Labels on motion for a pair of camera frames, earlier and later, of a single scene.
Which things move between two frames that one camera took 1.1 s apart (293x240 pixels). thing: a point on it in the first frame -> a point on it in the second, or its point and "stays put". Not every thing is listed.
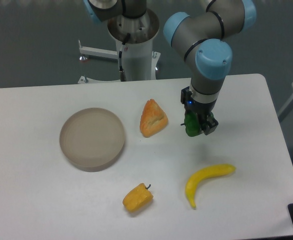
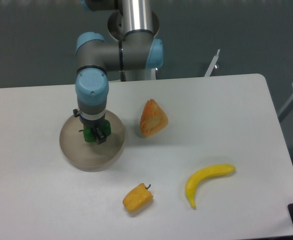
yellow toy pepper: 139,199 stays put
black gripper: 202,110 -> 100,138
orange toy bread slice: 153,120 stays put
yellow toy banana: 209,172 stays put
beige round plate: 92,139 stays put
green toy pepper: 193,126 -> 89,132
